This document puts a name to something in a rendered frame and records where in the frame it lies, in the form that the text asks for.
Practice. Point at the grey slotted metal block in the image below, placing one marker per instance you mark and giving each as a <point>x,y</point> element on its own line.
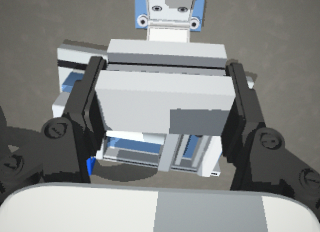
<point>165,87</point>

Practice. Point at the white flat bar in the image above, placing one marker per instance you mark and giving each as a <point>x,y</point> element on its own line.
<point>181,148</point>

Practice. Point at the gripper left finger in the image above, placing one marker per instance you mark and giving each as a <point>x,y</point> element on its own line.
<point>55,153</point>

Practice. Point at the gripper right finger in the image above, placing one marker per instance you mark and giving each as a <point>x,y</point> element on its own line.
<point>262,162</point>

